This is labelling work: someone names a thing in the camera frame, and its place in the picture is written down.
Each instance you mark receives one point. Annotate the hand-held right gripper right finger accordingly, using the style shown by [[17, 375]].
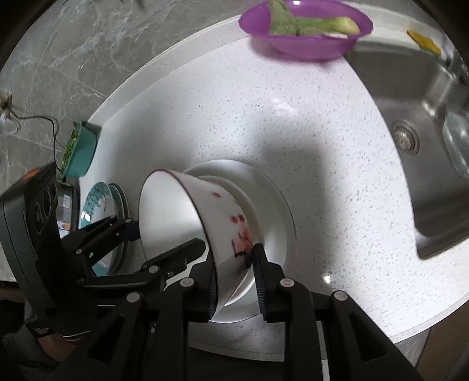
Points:
[[260, 282]]

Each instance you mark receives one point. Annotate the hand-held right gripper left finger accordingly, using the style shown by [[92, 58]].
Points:
[[213, 293]]

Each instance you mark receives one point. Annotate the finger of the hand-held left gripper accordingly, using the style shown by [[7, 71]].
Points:
[[130, 230], [183, 252]]

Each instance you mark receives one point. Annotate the white printed bowl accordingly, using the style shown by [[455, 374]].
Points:
[[172, 219]]

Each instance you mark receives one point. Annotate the small teal floral plate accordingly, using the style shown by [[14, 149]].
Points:
[[93, 199]]

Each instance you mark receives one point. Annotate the white deep plate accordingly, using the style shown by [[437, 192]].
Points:
[[278, 227]]

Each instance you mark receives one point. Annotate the black appliance with label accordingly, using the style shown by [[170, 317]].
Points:
[[67, 205]]

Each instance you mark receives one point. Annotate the teal plastic bowl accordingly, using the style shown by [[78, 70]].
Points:
[[84, 154]]

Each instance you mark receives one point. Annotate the green leafy vegetable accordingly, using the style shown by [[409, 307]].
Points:
[[69, 150]]

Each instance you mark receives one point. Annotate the sink drain strainer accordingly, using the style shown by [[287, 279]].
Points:
[[405, 136]]

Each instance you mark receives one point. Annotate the stainless steel sink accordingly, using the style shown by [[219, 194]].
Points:
[[421, 110]]

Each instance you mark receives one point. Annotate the purple plastic bowl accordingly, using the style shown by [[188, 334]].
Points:
[[311, 47]]

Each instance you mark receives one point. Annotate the clear glass container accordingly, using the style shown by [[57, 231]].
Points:
[[458, 143]]

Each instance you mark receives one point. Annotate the green vegetable piece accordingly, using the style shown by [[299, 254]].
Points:
[[322, 25], [280, 20]]

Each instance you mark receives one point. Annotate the white vegetable piece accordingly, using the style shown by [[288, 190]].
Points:
[[335, 35]]

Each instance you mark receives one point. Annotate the yellow sponge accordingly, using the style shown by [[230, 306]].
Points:
[[425, 42]]

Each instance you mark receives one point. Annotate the wall socket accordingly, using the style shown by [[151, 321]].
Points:
[[5, 98]]

